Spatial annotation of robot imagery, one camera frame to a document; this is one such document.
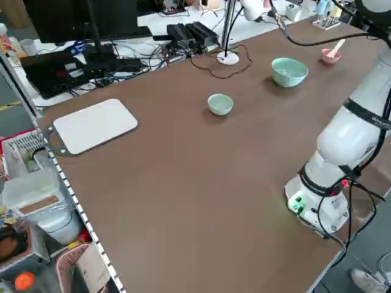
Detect black monitor stand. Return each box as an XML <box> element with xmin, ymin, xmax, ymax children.
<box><xmin>82</xmin><ymin>0</ymin><xmax>143</xmax><ymax>73</ymax></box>

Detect cream spoon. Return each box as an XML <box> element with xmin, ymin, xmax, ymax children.
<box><xmin>328</xmin><ymin>38</ymin><xmax>346</xmax><ymax>59</ymax></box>

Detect small white box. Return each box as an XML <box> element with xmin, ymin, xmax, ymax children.
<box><xmin>285</xmin><ymin>4</ymin><xmax>302</xmax><ymax>22</ymax></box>

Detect black power supply box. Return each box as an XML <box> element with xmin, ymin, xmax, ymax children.
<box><xmin>166</xmin><ymin>23</ymin><xmax>197</xmax><ymax>46</ymax></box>
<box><xmin>185</xmin><ymin>21</ymin><xmax>220</xmax><ymax>46</ymax></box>

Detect black lamp cable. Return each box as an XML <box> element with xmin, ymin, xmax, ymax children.
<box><xmin>189</xmin><ymin>45</ymin><xmax>253</xmax><ymax>79</ymax></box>

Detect white board grey rim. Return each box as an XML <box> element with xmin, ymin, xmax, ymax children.
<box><xmin>45</xmin><ymin>98</ymin><xmax>139</xmax><ymax>158</ymax></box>

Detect clear bottle orange drink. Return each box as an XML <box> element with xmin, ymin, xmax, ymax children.
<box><xmin>0</xmin><ymin>23</ymin><xmax>19</xmax><ymax>62</ymax></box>

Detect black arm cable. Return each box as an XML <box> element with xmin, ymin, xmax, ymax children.
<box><xmin>269</xmin><ymin>0</ymin><xmax>382</xmax><ymax>46</ymax></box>

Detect aluminium table edge rail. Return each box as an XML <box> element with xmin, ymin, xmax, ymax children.
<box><xmin>35</xmin><ymin>117</ymin><xmax>126</xmax><ymax>293</ymax></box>

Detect black keyboard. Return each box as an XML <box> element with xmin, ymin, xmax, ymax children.
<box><xmin>99</xmin><ymin>26</ymin><xmax>153</xmax><ymax>40</ymax></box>

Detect large green bowl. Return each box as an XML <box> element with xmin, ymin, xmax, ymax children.
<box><xmin>271</xmin><ymin>57</ymin><xmax>309</xmax><ymax>89</ymax></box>

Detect grey box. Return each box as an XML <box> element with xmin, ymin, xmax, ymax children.
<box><xmin>0</xmin><ymin>219</ymin><xmax>51</xmax><ymax>272</ymax></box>

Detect white plastic basket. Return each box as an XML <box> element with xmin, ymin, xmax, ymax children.
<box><xmin>1</xmin><ymin>129</ymin><xmax>49</xmax><ymax>181</ymax></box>

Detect white wire cup rack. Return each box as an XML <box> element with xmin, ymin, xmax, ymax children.
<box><xmin>311</xmin><ymin>12</ymin><xmax>342</xmax><ymax>31</ymax></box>

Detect orange cap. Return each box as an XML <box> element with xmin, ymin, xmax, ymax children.
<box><xmin>14</xmin><ymin>271</ymin><xmax>36</xmax><ymax>291</ymax></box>

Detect clear plastic container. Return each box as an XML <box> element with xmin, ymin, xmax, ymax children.
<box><xmin>2</xmin><ymin>167</ymin><xmax>67</xmax><ymax>218</ymax></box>

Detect aluminium frame leg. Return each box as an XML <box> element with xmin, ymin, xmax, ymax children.
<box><xmin>0</xmin><ymin>51</ymin><xmax>45</xmax><ymax>118</ymax></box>

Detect white cup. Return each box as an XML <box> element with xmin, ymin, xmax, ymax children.
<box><xmin>20</xmin><ymin>38</ymin><xmax>38</xmax><ymax>56</ymax></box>

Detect small green bowl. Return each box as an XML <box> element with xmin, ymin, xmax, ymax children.
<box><xmin>207</xmin><ymin>93</ymin><xmax>235</xmax><ymax>117</ymax></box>

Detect aluminium frame post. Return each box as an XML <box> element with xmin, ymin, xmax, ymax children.
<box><xmin>220</xmin><ymin>0</ymin><xmax>238</xmax><ymax>51</ymax></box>

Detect black monitor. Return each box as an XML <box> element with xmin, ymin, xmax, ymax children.
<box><xmin>23</xmin><ymin>0</ymin><xmax>138</xmax><ymax>43</ymax></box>

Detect pink plastic basket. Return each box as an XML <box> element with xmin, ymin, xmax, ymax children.
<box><xmin>54</xmin><ymin>242</ymin><xmax>111</xmax><ymax>293</ymax></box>

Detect white paper box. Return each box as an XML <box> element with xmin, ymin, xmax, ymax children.
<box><xmin>75</xmin><ymin>242</ymin><xmax>111</xmax><ymax>291</ymax></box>

